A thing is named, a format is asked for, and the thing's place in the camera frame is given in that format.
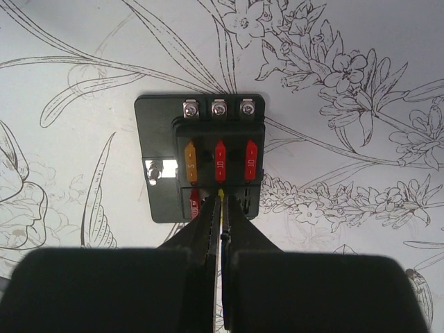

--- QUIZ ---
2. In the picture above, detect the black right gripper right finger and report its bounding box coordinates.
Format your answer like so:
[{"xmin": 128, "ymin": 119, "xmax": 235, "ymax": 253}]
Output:
[{"xmin": 223, "ymin": 196, "xmax": 427, "ymax": 332}]

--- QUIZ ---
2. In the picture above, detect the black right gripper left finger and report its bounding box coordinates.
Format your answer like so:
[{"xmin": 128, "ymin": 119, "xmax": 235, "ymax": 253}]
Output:
[{"xmin": 1, "ymin": 196, "xmax": 221, "ymax": 332}]

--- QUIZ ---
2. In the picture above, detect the red blade fuse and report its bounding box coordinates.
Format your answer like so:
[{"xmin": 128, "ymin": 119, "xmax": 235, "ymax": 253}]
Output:
[
  {"xmin": 214, "ymin": 140, "xmax": 226, "ymax": 183},
  {"xmin": 189, "ymin": 188, "xmax": 201, "ymax": 220},
  {"xmin": 244, "ymin": 139, "xmax": 258, "ymax": 182}
]

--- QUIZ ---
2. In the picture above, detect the yellow blade fuse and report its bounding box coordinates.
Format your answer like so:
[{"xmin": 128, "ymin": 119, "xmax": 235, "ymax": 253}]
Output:
[{"xmin": 218, "ymin": 189, "xmax": 225, "ymax": 202}]

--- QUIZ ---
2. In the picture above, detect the orange blade fuse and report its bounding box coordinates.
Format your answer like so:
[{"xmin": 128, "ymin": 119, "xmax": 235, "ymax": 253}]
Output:
[{"xmin": 184, "ymin": 141, "xmax": 198, "ymax": 184}]

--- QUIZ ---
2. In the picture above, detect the black fuse box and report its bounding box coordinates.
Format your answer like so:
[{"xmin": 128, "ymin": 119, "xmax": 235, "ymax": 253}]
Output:
[{"xmin": 134, "ymin": 94, "xmax": 266, "ymax": 223}]

